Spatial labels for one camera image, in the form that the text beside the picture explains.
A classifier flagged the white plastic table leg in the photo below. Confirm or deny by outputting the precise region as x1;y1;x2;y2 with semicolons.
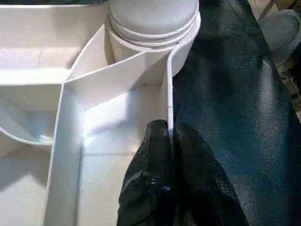
107;0;200;48

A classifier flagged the white plastic table top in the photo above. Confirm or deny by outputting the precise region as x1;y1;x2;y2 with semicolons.
0;4;202;226

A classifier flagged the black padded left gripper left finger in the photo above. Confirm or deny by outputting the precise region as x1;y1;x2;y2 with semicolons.
116;119;174;226

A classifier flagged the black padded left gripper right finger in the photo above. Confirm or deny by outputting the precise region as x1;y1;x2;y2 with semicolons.
172;121;250;226

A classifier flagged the black work mat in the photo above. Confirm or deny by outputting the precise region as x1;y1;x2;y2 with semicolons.
170;0;301;226

